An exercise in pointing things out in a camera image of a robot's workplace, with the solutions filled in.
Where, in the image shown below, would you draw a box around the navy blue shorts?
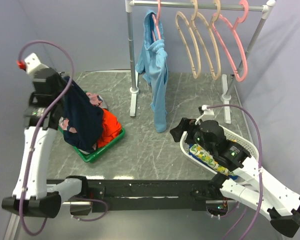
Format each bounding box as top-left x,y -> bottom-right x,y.
63,81 -> 104,154

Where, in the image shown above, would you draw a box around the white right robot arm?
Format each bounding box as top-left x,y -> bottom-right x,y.
170,115 -> 300,238

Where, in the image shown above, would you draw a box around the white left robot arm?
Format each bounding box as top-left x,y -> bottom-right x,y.
1,67 -> 89,218

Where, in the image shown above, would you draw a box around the light blue shorts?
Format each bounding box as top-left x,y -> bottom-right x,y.
135,9 -> 169,133

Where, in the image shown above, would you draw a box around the pink hanger holding shorts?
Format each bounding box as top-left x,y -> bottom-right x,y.
150,0 -> 162,42

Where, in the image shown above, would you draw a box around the beige hanger left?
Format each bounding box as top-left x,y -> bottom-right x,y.
175,0 -> 202,80

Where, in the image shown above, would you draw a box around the beige hanger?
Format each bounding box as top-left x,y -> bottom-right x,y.
191,0 -> 222,81
175,0 -> 202,80

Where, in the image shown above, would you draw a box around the beige hanger right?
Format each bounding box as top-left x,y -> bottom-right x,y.
191,0 -> 222,81

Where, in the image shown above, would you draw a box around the pink empty hanger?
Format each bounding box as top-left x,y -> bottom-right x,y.
211,0 -> 250,83

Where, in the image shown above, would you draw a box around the lemon print garment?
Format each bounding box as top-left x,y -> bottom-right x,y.
188,144 -> 235,176

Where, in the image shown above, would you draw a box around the white plastic laundry basket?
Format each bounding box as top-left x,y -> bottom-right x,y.
179,126 -> 259,175

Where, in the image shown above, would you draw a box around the metal clothes rack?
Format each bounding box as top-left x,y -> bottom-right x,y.
125,0 -> 276,117

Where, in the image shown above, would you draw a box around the pink patterned garment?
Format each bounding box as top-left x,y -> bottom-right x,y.
59,92 -> 108,134

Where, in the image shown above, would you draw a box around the orange garment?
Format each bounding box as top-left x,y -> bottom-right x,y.
96,108 -> 122,148

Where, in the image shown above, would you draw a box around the green plastic tray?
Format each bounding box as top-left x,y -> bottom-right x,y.
57,90 -> 126,164

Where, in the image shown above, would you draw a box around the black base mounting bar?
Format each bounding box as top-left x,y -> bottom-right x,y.
59,178 -> 238,217

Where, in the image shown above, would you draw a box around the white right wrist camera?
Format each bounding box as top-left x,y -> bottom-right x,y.
194,105 -> 215,125

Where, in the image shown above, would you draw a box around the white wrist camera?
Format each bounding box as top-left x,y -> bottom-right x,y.
16,52 -> 48,77
194,105 -> 215,125

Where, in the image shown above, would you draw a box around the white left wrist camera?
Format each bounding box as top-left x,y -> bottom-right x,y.
16,52 -> 48,77

